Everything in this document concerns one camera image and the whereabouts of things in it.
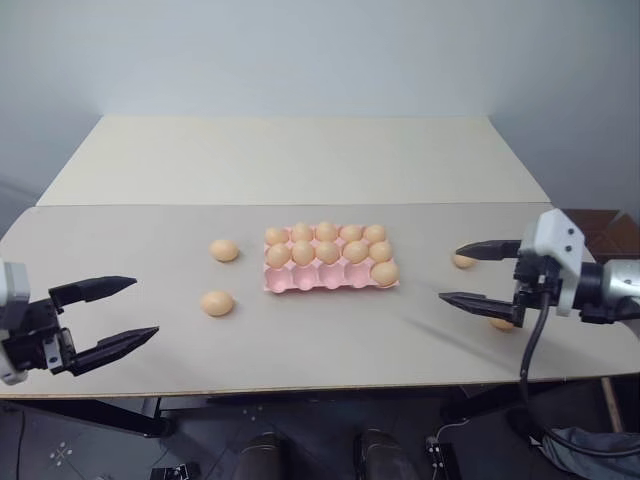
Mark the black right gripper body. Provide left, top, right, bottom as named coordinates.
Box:
left=511, top=253, right=557, bottom=328

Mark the black table frame beam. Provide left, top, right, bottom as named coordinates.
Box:
left=0, top=393, right=174, bottom=439

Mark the wooden table leg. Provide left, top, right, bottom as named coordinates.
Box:
left=601, top=377, right=625, bottom=432

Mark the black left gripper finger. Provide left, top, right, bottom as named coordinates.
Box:
left=48, top=274, right=139, bottom=315
left=64, top=326, right=161, bottom=377

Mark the pink egg tray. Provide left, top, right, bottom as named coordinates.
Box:
left=261, top=225, right=402, bottom=294

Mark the small black box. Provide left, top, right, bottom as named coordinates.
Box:
left=149, top=463, right=202, bottom=480
left=424, top=435, right=469, bottom=480

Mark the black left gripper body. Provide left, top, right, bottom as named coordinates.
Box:
left=0, top=295, right=78, bottom=375

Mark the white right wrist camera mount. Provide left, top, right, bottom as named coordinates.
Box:
left=519, top=208, right=587, bottom=318

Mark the grey fabric cover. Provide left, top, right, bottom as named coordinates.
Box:
left=529, top=425, right=640, bottom=480

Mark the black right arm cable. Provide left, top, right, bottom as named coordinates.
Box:
left=517, top=287, right=640, bottom=454

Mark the brown cardboard box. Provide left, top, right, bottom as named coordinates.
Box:
left=569, top=208, right=640, bottom=262

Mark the dark rounded shape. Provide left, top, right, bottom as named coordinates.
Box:
left=234, top=432, right=289, bottom=480
left=353, top=428, right=419, bottom=480

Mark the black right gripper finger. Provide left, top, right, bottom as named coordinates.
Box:
left=454, top=239, right=523, bottom=262
left=438, top=291, right=520, bottom=328

